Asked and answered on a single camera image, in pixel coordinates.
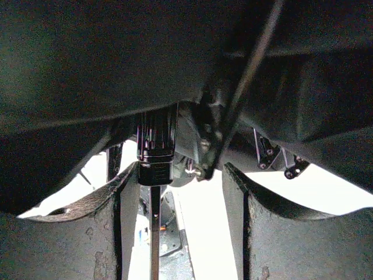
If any pink and black folding umbrella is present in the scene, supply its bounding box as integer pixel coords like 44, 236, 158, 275
0, 0, 373, 280

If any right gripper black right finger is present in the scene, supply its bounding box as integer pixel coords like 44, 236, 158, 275
223, 163, 372, 279

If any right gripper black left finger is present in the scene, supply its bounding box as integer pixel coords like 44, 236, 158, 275
1, 163, 139, 279

